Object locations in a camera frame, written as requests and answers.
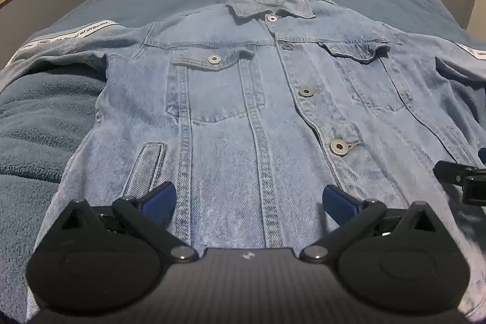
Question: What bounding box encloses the blue fleece blanket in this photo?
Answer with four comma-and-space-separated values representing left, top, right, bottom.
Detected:
0, 0, 486, 324

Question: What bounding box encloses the light blue denim jacket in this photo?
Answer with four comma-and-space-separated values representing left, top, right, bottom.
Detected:
0, 0, 486, 321

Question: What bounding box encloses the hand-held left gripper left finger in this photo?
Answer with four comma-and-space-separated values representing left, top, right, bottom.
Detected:
51, 182, 198, 264

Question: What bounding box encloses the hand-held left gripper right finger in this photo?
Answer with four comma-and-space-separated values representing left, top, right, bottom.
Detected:
299, 184, 441, 264

